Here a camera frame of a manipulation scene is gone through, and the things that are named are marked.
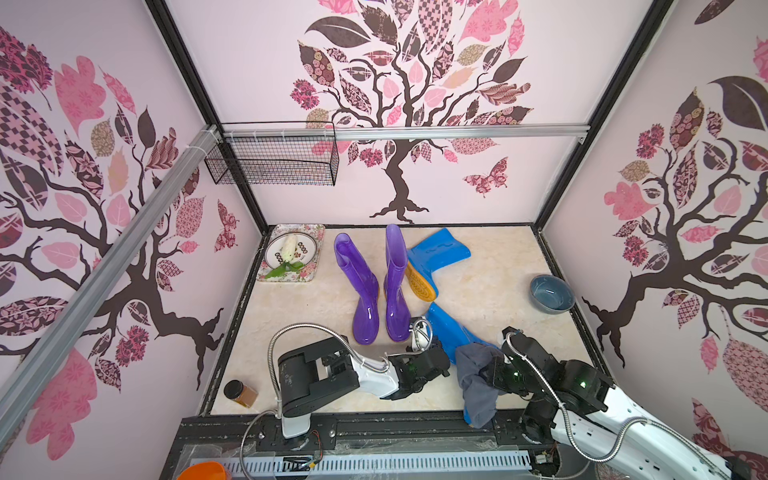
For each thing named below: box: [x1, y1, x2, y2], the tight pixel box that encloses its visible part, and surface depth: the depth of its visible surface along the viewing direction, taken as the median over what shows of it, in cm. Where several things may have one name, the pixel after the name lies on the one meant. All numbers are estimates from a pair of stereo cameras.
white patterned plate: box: [264, 231, 318, 270], surface depth 112 cm
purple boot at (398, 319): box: [384, 224, 411, 343], surface depth 89 cm
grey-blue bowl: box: [529, 274, 576, 315], surface depth 98 cm
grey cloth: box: [456, 343, 505, 429], surface depth 71 cm
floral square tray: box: [257, 224, 326, 283], surface depth 112 cm
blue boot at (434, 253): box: [405, 228, 472, 302], surface depth 108 cm
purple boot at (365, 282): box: [334, 233, 380, 346], surface depth 89 cm
